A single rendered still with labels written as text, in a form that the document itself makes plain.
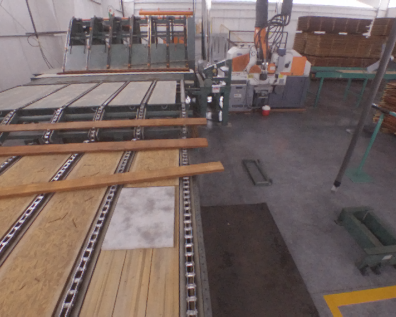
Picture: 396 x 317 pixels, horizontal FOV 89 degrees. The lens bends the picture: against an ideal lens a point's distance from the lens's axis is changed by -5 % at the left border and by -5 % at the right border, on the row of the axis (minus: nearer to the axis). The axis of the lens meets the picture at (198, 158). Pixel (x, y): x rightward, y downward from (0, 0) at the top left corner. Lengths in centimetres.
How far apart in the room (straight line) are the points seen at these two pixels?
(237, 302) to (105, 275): 121
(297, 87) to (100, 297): 684
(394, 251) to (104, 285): 250
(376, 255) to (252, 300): 125
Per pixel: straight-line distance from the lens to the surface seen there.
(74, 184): 213
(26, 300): 156
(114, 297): 139
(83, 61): 799
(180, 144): 249
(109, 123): 318
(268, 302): 228
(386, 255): 278
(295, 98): 731
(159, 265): 143
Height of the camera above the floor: 200
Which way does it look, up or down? 31 degrees down
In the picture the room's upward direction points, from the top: straight up
